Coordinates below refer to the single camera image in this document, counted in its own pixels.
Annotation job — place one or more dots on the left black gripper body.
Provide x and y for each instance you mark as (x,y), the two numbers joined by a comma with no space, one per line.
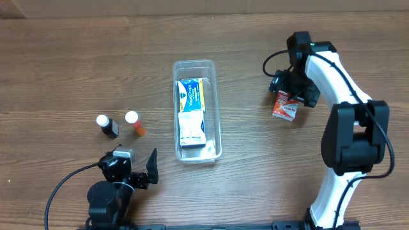
(140,180)

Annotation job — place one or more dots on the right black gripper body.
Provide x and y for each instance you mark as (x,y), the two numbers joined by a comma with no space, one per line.
(291,84)

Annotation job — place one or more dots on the red white medicine box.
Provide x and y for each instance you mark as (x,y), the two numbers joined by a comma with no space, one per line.
(284,107)

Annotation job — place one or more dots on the orange pill bottle white cap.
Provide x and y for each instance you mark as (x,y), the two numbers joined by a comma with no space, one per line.
(132,118)

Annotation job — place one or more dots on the clear plastic container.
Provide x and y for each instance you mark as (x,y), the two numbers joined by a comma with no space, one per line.
(212,150)

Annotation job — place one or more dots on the white blue medicine box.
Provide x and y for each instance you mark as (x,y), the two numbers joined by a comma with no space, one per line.
(192,128)

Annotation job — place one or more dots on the blue yellow cough drops box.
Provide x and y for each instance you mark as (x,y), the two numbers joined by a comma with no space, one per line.
(191,95)

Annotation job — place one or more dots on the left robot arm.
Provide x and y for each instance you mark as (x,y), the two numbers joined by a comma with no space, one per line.
(109,200)

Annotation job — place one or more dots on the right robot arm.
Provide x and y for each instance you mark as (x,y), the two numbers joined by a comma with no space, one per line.
(355,137)

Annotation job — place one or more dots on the dark bottle white cap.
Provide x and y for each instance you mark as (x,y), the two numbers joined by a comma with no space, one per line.
(109,127)

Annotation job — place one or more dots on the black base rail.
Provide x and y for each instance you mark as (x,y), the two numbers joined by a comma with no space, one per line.
(217,227)

